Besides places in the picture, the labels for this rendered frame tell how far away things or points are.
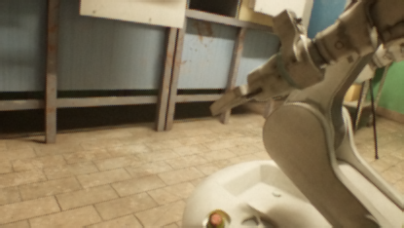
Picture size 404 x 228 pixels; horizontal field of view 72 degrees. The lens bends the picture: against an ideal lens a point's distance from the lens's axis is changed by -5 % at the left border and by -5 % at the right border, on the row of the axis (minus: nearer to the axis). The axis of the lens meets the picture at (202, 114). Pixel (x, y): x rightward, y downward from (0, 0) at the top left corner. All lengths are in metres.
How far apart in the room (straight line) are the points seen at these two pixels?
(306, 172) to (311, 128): 0.10
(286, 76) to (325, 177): 0.26
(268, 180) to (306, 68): 0.58
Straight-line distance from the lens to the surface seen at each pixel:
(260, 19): 2.51
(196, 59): 2.19
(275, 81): 0.51
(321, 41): 0.50
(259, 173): 1.00
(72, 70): 1.80
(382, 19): 0.48
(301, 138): 0.67
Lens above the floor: 0.76
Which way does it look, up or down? 16 degrees down
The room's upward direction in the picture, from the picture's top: 9 degrees clockwise
